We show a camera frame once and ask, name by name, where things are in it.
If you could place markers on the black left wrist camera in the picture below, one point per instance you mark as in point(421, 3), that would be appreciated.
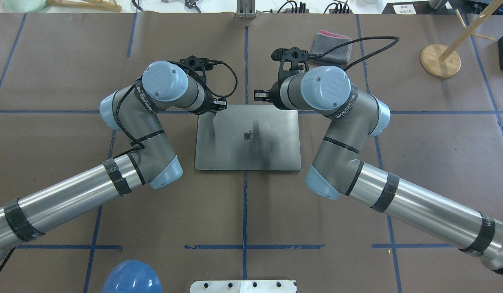
point(197, 67)

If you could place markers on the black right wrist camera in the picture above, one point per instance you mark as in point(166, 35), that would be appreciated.
point(292, 61)

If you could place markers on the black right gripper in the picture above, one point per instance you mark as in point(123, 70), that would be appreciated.
point(273, 94)

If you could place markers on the wooden stand with round base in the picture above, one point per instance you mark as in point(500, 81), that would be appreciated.
point(441, 60)

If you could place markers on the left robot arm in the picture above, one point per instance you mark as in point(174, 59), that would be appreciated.
point(150, 160)

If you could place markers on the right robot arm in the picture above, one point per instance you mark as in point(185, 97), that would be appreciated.
point(336, 168)

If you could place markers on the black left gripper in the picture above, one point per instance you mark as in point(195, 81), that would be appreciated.
point(211, 105)

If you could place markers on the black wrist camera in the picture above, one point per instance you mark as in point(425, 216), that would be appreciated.
point(197, 67)
point(292, 61)

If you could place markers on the silver laptop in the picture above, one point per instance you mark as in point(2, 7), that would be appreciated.
point(248, 138)

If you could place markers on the green glass bowl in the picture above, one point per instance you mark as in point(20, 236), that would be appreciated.
point(24, 6)

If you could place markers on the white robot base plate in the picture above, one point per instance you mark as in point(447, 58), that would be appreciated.
point(244, 286)

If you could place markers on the wooden rack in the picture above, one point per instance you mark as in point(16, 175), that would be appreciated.
point(98, 5)

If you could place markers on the blue desk lamp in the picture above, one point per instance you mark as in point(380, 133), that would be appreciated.
point(132, 276)

